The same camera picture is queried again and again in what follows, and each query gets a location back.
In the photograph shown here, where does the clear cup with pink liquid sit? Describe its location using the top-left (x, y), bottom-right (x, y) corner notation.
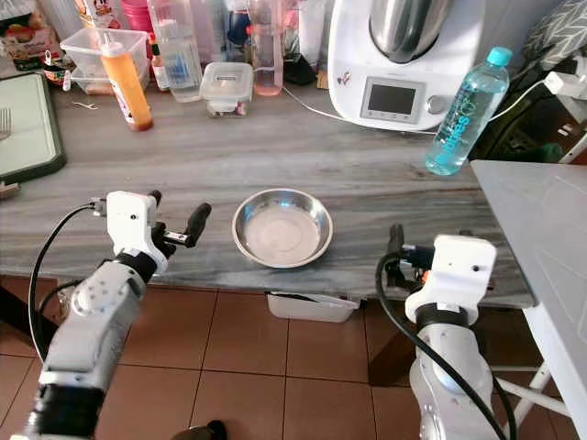
top-left (247, 0), bottom-right (284, 98)

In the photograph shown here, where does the white side table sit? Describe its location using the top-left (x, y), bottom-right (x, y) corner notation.
top-left (470, 159), bottom-right (587, 434)

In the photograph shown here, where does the white plastic bin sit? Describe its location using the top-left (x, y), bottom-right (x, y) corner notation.
top-left (265, 290), bottom-right (360, 325)

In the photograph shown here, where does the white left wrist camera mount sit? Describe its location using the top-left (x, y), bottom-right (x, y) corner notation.
top-left (104, 190), bottom-right (163, 263)

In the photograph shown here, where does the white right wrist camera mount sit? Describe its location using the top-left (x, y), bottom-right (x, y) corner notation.
top-left (404, 234), bottom-right (499, 323)

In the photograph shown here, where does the small clear lidded container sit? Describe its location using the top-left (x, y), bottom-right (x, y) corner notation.
top-left (199, 60), bottom-right (254, 119)

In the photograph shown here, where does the blue plastic water bottle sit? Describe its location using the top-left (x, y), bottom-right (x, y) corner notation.
top-left (424, 45), bottom-right (514, 178)

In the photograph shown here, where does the tall clear plastic bottle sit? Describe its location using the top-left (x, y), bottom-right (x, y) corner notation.
top-left (146, 0), bottom-right (204, 105)

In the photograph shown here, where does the round steel bowl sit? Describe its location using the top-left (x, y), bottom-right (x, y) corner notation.
top-left (231, 187), bottom-right (335, 270)

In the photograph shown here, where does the clear open plastic box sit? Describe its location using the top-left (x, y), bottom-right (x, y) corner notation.
top-left (59, 27), bottom-right (149, 96)

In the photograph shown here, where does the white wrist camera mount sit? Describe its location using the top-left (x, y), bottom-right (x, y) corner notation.
top-left (404, 234), bottom-right (499, 323)
top-left (104, 190), bottom-right (163, 263)

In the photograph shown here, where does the printed snack bag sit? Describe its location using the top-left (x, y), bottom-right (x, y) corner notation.
top-left (0, 0), bottom-right (64, 73)

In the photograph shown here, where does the orange sauce squeeze bottle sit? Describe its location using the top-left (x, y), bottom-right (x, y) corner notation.
top-left (100, 36), bottom-right (156, 133)

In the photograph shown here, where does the grey patterned cushion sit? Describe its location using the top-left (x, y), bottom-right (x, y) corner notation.
top-left (517, 0), bottom-right (587, 85)

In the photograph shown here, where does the white kitchen cooking machine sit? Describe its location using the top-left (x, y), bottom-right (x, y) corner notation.
top-left (327, 0), bottom-right (529, 132)

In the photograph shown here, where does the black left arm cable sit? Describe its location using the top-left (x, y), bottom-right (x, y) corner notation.
top-left (28, 202), bottom-right (104, 363)

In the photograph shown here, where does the white power adapter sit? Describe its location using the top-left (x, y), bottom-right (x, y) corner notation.
top-left (542, 71), bottom-right (587, 101)

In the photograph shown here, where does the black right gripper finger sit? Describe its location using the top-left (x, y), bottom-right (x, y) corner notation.
top-left (386, 223), bottom-right (407, 286)

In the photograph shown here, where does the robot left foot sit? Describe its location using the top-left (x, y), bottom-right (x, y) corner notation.
top-left (173, 419), bottom-right (229, 440)

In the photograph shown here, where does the green rimmed tray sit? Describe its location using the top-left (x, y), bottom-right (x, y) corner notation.
top-left (0, 71), bottom-right (68, 185)

